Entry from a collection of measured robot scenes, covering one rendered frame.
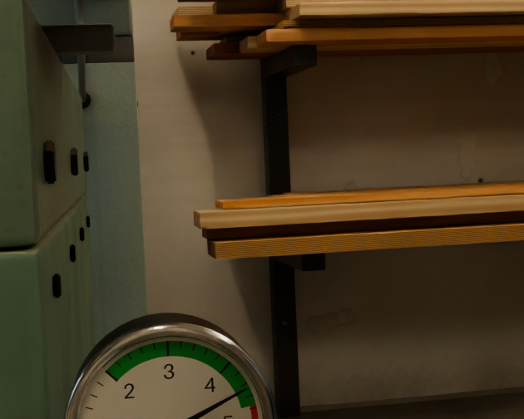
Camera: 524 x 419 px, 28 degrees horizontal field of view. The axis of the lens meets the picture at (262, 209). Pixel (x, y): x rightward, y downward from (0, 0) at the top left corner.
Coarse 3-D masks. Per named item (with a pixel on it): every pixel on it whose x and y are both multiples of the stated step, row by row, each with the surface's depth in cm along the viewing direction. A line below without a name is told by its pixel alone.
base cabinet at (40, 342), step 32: (64, 224) 54; (0, 256) 36; (32, 256) 36; (64, 256) 51; (0, 288) 36; (32, 288) 36; (64, 288) 50; (0, 320) 36; (32, 320) 36; (64, 320) 49; (0, 352) 36; (32, 352) 36; (64, 352) 47; (0, 384) 36; (32, 384) 36; (64, 384) 46; (0, 416) 36; (32, 416) 36
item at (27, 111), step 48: (0, 0) 36; (0, 48) 36; (48, 48) 47; (0, 96) 36; (48, 96) 45; (0, 144) 36; (48, 144) 41; (0, 192) 36; (48, 192) 42; (0, 240) 36
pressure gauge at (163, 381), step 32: (160, 320) 32; (192, 320) 32; (96, 352) 31; (128, 352) 30; (160, 352) 31; (192, 352) 31; (224, 352) 31; (96, 384) 30; (128, 384) 31; (160, 384) 31; (192, 384) 31; (224, 384) 31; (256, 384) 31; (64, 416) 30; (96, 416) 30; (128, 416) 31; (160, 416) 31; (224, 416) 31; (256, 416) 31
